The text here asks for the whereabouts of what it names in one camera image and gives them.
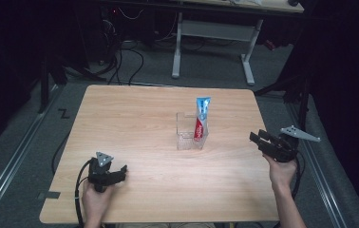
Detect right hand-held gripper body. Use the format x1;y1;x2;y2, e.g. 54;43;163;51
262;124;322;163

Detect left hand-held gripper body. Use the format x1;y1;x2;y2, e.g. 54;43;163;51
86;151;116;193

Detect blue white red toothpaste tube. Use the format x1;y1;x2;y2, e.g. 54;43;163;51
193;96;212;143

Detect clear plastic container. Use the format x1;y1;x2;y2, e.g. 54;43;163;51
176;112;209;151

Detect person's right hand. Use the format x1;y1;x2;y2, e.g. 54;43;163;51
262;153;298;192

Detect person's left hand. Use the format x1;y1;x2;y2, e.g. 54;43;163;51
81;180;116;222

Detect black metal stand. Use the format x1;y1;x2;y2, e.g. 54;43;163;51
37;55;68;115
253;70;312;134

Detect grey tape strip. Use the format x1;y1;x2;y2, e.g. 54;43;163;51
37;190;62;200

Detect white-legged wooden desk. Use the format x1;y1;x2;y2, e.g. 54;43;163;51
171;0;305;86

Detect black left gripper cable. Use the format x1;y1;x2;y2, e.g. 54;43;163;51
73;159;94;228

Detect thin black floor cable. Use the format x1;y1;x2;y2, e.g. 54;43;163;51
50;131;71;175

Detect metal floor rail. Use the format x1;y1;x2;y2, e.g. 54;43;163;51
0;85;62;220
286;102;349;228

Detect black floor cables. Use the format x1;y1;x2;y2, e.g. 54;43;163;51
104;39;145;86

